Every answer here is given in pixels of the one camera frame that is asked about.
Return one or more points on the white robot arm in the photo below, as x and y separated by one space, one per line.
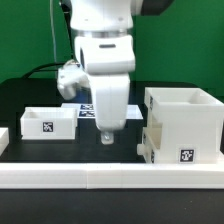
104 56

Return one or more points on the white drawer with tag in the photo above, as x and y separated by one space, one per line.
48 123

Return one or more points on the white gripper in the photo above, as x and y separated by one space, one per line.
110 95

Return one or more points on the white drawer front with knob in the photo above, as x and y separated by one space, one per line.
145 149

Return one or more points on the white U-shaped fence wall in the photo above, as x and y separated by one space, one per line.
108 176

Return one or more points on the white drawer cabinet box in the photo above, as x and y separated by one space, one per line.
184 125

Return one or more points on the white base tag plate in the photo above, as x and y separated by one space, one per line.
86 111

